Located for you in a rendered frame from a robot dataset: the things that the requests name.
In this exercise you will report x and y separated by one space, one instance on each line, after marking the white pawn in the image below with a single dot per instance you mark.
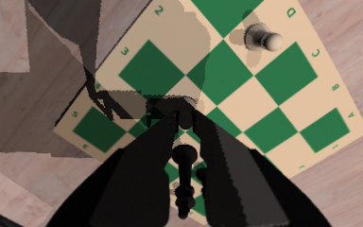
259 36
185 105

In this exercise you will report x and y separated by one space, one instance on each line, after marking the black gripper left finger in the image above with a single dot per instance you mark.
130 189

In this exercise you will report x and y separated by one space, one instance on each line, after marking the green and cream chessboard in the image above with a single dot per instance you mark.
291 104

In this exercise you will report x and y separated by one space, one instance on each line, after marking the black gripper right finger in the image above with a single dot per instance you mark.
244 189

